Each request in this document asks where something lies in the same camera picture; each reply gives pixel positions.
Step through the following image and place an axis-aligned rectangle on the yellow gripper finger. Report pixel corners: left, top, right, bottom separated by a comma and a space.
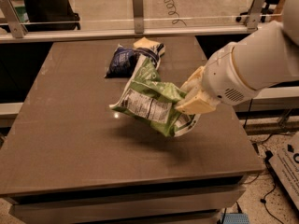
175, 90, 219, 115
181, 66, 204, 93

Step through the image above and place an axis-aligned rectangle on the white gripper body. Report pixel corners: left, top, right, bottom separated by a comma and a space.
202, 42, 260, 105

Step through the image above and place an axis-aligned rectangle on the green jalapeno chip bag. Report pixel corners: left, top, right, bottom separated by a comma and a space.
109, 55, 200, 137

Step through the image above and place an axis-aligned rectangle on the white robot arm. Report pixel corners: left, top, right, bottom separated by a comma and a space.
175, 0, 299, 115

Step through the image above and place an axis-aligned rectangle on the blue chip bag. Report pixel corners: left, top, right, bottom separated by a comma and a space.
104, 44, 162, 79

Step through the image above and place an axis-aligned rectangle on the yellow sponge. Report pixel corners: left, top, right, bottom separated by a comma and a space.
134, 37, 165, 56

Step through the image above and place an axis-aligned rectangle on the grey table drawer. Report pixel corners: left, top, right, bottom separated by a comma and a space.
9, 185, 245, 224

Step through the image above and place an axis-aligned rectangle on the white printed floor board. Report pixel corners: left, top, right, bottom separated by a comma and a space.
269, 133, 299, 210

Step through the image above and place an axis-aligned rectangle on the black bin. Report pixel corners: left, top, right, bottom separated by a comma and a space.
23, 0, 80, 32

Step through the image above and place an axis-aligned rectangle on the glass barrier panel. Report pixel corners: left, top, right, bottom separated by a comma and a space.
8, 0, 280, 34

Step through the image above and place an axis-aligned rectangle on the black floor cable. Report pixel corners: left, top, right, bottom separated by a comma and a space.
242, 98, 286, 224

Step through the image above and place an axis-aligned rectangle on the black coiled cable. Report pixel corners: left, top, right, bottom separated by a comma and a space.
156, 0, 188, 27

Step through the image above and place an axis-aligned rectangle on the right metal glass bracket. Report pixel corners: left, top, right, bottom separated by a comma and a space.
245, 0, 265, 31

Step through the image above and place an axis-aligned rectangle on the metal glass bracket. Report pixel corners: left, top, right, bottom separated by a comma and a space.
245, 0, 265, 31
132, 0, 144, 34
0, 0, 27, 38

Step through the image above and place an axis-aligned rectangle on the middle metal glass bracket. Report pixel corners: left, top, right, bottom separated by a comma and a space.
132, 0, 144, 34

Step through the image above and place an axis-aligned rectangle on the left metal glass bracket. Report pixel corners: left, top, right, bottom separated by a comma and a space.
0, 0, 27, 38

